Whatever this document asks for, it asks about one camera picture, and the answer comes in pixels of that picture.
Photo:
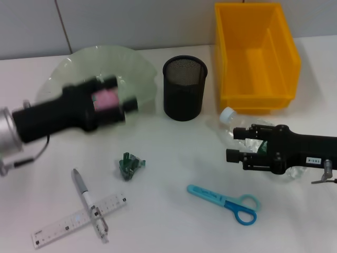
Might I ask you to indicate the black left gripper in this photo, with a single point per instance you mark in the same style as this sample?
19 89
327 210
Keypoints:
52 116

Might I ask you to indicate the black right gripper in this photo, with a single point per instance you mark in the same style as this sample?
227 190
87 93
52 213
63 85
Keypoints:
302 151

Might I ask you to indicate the pink toy peach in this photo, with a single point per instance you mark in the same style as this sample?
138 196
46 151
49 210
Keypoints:
105 99

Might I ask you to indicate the clear green-label water bottle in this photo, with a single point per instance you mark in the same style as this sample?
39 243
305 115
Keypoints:
227 116

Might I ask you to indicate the green plastic wrapper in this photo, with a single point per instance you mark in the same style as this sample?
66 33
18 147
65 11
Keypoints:
130 166

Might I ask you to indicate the green glass fruit plate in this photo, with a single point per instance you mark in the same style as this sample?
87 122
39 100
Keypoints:
126 66

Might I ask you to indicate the blue scissors with sheath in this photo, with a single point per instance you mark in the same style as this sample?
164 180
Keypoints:
205 194

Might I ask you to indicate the black mesh pen holder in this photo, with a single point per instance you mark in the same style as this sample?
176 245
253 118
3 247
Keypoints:
184 87

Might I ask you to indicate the grey and white pen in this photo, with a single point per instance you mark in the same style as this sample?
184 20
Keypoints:
84 193

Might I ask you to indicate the transparent plastic ruler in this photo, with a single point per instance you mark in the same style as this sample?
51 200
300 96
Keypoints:
52 232

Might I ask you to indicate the yellow plastic bin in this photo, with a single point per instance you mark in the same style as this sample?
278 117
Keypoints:
250 52

